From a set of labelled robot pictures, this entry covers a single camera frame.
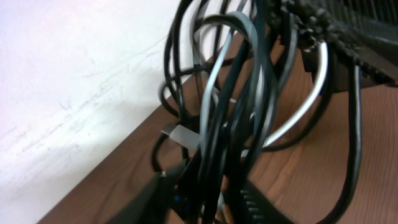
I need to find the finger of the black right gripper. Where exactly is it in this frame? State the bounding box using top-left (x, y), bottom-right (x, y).
top-left (280, 0), bottom-right (397, 92)

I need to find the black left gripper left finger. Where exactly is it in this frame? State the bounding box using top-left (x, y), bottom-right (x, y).
top-left (107, 162), bottom-right (185, 224)

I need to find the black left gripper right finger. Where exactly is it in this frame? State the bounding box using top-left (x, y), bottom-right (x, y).
top-left (236, 180), bottom-right (294, 224)

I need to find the white USB cable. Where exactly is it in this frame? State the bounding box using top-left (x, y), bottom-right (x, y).
top-left (160, 11), bottom-right (329, 150)

